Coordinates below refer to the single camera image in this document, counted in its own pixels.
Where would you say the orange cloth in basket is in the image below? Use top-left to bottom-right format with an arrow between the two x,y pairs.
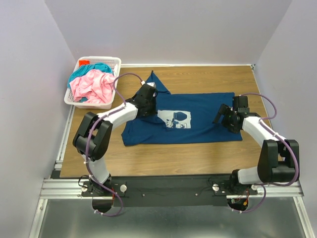
78,59 -> 90,67

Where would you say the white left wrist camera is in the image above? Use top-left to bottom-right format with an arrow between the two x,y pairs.
141,81 -> 156,88

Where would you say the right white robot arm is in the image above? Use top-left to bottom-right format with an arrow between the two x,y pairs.
213,95 -> 300,194

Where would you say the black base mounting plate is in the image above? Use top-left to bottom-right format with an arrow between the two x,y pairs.
80,174 -> 257,211

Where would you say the purple cable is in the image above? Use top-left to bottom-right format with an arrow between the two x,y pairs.
230,92 -> 300,214
84,73 -> 147,217

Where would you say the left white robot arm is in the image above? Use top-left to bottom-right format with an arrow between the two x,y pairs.
73,83 -> 158,196

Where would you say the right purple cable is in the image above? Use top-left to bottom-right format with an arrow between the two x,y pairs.
230,92 -> 300,214

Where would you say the white plastic laundry basket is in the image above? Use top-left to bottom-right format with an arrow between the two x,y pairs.
64,56 -> 121,110

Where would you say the aluminium frame rail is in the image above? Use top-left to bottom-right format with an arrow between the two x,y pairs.
28,176 -> 313,238

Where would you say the dark blue t shirt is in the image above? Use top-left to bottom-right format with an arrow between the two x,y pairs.
121,72 -> 242,146

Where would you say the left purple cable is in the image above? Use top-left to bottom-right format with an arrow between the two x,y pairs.
84,73 -> 147,217

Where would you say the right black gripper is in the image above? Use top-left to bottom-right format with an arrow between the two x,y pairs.
212,103 -> 240,134

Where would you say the pink t shirt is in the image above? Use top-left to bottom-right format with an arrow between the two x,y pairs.
70,69 -> 115,104

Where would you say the teal t shirt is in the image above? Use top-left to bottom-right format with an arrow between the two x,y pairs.
67,62 -> 114,88

